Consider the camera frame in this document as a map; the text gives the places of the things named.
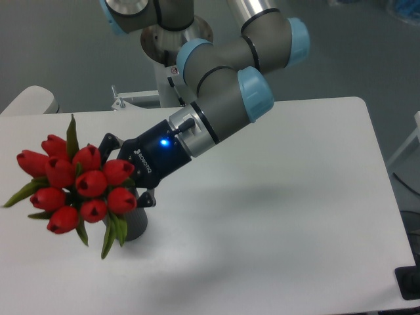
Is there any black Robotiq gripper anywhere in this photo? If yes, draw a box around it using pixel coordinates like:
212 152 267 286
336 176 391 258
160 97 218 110
98 120 192 208

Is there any red tulip bouquet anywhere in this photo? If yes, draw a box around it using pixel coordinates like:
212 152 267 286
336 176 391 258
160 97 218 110
4 119 137 259

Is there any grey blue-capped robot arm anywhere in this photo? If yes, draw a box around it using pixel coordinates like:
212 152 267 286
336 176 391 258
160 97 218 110
101 1 310 207

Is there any dark grey ribbed vase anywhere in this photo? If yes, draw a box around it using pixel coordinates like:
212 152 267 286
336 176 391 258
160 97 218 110
103 187 148 247

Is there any white chair armrest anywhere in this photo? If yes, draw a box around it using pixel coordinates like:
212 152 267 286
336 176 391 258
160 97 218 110
1 85 61 117

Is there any black device at table edge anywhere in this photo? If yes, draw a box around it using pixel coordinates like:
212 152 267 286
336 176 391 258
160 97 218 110
394 266 419 301

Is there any blue clear plastic bag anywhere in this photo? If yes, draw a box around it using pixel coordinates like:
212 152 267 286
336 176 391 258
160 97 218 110
385 0 419 26

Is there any white metal base frame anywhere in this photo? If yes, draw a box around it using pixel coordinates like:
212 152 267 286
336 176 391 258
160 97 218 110
111 85 161 111

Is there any black pedestal cable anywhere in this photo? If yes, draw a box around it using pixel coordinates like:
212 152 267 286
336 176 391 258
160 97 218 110
163 49 188 108

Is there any black floor cable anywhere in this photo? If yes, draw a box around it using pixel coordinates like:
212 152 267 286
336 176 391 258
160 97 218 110
392 173 420 195

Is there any white side table frame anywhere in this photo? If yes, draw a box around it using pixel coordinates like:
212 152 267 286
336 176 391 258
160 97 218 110
386 111 419 172

